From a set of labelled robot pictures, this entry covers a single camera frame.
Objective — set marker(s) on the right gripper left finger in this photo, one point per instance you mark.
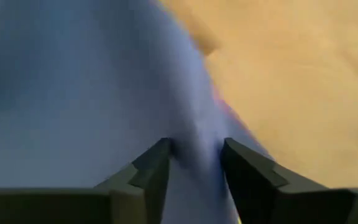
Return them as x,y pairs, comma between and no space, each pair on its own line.
73,207

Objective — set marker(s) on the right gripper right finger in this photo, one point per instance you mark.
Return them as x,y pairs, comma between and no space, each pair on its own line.
306,207

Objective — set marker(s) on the blue paper sheet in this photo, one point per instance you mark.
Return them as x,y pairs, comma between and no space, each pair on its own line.
89,93

